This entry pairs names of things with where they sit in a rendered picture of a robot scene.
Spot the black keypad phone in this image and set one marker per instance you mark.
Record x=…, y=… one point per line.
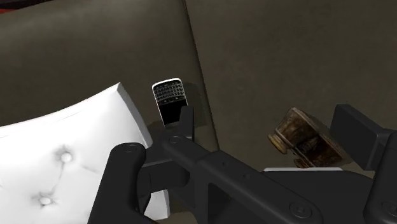
x=170, y=102

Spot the white tufted pillow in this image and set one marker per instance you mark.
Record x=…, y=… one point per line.
x=71, y=130

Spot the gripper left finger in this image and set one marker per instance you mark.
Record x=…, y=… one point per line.
x=214, y=167

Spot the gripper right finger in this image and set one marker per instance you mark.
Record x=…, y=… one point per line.
x=366, y=139

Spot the brown old binoculars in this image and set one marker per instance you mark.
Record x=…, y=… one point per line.
x=305, y=139

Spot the dark grey-brown sofa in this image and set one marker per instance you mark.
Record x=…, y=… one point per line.
x=279, y=46

